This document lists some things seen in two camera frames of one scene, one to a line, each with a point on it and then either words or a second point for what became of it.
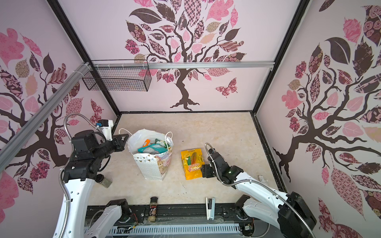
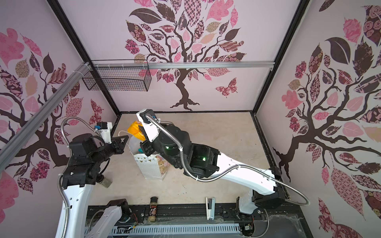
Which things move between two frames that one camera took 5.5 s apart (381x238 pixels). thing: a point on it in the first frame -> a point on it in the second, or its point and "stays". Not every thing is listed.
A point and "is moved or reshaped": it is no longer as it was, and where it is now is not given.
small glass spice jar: (103, 181) stays
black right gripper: (206, 170) -> (150, 146)
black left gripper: (120, 144) stays
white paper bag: (152, 150) stays
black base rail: (174, 215) stays
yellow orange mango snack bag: (192, 160) is moved or reshaped
